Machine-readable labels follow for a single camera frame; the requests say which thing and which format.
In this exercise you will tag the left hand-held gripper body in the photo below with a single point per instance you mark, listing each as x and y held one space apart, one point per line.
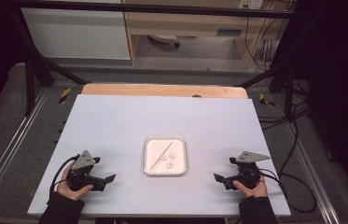
83 161

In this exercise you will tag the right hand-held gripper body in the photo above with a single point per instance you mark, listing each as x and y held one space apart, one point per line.
249 157

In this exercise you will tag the square metal tray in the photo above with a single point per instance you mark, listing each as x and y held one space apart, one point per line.
179 146

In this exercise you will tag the person's right hand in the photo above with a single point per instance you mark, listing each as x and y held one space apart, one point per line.
257 191

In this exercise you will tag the person's left hand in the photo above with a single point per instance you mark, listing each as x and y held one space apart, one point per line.
66 191

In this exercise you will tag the white board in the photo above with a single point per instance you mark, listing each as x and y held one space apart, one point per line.
115 124

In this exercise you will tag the yellow black tape strip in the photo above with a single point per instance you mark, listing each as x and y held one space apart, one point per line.
65 95
266 101

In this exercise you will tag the wooden table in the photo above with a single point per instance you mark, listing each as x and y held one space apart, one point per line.
150 90

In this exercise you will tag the white cabinet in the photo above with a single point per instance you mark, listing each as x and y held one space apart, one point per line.
78 31

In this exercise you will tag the chair base with caster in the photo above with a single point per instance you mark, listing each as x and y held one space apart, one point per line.
165 39

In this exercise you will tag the light wooden desk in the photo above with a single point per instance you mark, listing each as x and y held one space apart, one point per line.
193 21

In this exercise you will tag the white power strip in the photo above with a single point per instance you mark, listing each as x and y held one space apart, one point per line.
251 3

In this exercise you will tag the aluminium floor rail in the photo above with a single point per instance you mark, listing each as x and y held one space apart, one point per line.
10 146
313 174

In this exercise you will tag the black metal frame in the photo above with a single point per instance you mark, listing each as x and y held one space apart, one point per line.
150 8

